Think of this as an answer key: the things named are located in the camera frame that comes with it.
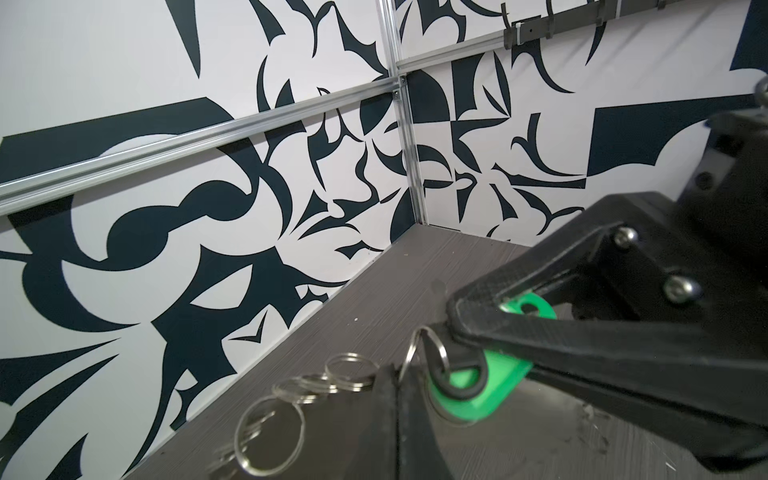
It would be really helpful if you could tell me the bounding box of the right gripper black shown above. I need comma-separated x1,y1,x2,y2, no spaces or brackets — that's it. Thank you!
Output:
677,77,768,283

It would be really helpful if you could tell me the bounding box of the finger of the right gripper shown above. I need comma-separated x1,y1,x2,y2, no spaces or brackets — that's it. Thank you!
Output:
528,366,767,471
447,192,767,425

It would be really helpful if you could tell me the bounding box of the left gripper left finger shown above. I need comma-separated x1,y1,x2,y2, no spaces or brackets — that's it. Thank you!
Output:
353,365,398,479

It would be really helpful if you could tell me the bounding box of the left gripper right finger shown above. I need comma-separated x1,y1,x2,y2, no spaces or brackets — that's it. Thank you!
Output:
397,371,453,480

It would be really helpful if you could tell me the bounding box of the metal keyring chain loop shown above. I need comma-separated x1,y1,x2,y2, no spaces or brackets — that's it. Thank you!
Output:
206,326,451,480

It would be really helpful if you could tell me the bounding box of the green key tag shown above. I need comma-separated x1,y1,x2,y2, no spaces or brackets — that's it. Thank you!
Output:
424,288,533,425

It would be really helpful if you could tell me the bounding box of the wall hook rail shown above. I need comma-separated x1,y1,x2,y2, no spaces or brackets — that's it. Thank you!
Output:
501,0,677,50

